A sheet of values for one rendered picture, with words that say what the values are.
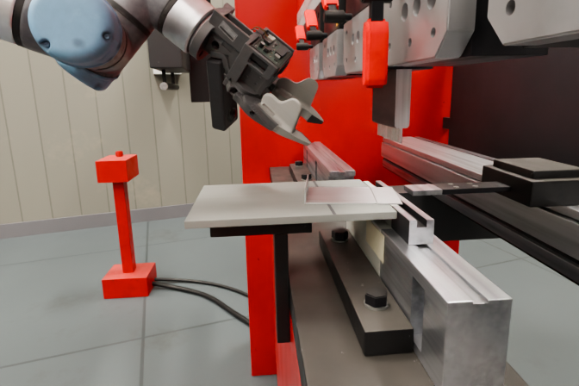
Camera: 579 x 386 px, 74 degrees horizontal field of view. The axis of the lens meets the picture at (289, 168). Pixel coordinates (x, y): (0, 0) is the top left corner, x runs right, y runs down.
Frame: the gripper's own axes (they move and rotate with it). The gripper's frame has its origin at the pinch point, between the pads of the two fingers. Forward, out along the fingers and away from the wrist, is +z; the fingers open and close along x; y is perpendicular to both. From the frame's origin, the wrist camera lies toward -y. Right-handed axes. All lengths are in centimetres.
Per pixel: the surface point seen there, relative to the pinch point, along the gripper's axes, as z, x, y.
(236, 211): -1.5, -15.8, -5.6
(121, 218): -39, 67, -175
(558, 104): 44, 48, 15
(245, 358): 49, 25, -133
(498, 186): 27.3, 4.6, 10.4
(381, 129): 8.7, 4.4, 5.6
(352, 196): 10.5, -5.5, 0.0
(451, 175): 33.0, 27.6, -4.8
